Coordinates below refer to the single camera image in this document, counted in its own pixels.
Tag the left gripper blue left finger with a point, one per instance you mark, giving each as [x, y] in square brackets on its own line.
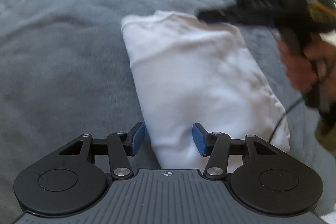
[122, 145]

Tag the grey bed blanket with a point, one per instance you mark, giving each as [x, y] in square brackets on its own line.
[65, 72]

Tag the person right hand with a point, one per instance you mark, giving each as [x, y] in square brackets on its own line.
[299, 69]

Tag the green white fleece sleeve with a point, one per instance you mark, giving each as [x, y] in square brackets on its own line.
[325, 131]

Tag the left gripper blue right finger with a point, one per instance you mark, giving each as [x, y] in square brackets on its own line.
[215, 146]

